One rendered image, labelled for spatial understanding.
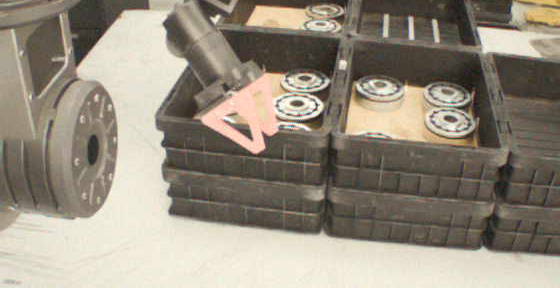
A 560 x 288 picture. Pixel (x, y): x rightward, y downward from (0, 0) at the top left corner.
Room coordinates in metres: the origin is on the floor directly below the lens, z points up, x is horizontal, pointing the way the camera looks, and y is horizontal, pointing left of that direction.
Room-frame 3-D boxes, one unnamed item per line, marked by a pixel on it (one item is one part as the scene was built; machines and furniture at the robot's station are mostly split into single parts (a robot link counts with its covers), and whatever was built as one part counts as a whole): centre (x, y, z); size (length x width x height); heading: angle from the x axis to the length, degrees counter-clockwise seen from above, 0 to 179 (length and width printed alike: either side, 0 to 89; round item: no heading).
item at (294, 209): (1.05, 0.02, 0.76); 0.40 x 0.30 x 0.12; 170
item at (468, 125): (0.98, -0.34, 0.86); 0.10 x 0.10 x 0.01
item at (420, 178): (1.00, -0.27, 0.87); 0.40 x 0.30 x 0.11; 170
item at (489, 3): (2.67, -0.92, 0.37); 0.40 x 0.30 x 0.45; 84
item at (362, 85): (1.12, -0.22, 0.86); 0.10 x 0.10 x 0.01
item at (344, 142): (1.00, -0.27, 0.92); 0.40 x 0.30 x 0.02; 170
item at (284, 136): (1.05, 0.02, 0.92); 0.40 x 0.30 x 0.02; 170
